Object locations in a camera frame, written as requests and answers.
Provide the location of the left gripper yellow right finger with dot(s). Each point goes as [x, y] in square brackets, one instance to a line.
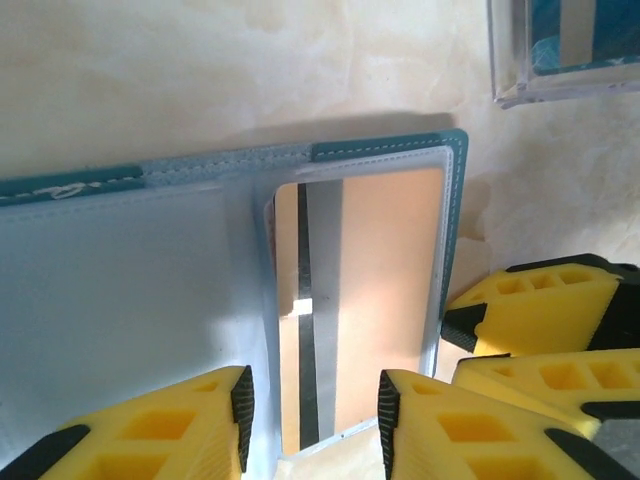
[475, 440]

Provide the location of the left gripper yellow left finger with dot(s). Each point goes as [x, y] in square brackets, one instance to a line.
[150, 430]

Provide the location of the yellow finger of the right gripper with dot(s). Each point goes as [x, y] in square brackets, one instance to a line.
[550, 385]
[540, 315]

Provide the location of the gold credit card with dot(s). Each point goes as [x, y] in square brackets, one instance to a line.
[390, 275]

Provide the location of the teal leather card holder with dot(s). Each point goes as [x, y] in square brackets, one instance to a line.
[125, 275]

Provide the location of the white card red edge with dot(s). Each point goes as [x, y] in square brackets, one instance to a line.
[268, 235]

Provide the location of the blue credit card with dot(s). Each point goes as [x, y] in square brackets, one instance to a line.
[615, 30]

